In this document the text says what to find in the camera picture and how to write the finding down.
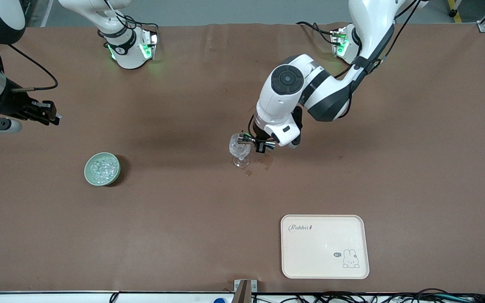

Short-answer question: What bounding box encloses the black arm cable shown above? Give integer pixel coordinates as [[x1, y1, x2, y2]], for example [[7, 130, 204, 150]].
[[334, 0, 422, 80], [0, 44, 59, 92]]

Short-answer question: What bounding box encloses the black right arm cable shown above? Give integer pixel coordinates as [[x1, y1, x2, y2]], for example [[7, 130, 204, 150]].
[[0, 44, 59, 92]]

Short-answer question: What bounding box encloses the clear wine glass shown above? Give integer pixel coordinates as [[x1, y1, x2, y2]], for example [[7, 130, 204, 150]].
[[229, 133, 251, 168]]

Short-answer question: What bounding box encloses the grey metal bracket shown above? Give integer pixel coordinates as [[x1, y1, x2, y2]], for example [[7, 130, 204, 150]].
[[234, 279, 258, 303]]

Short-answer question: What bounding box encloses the beige rabbit print tray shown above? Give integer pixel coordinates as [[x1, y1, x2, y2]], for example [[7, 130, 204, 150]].
[[280, 214, 370, 279]]

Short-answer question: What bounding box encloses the brown table cover mat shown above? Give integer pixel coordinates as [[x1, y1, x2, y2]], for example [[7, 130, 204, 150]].
[[0, 22, 485, 294]]

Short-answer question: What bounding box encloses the green ceramic bowl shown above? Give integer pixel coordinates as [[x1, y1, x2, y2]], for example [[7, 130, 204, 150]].
[[84, 152, 121, 187]]

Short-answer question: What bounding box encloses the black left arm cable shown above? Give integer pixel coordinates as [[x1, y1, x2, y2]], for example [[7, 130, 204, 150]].
[[334, 0, 422, 80]]

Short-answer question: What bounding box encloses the pile of clear ice cubes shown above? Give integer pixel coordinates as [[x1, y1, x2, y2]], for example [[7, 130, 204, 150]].
[[90, 155, 119, 184]]

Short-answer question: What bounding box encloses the black cable bundle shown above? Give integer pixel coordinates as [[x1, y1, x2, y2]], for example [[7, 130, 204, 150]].
[[251, 288, 485, 303]]

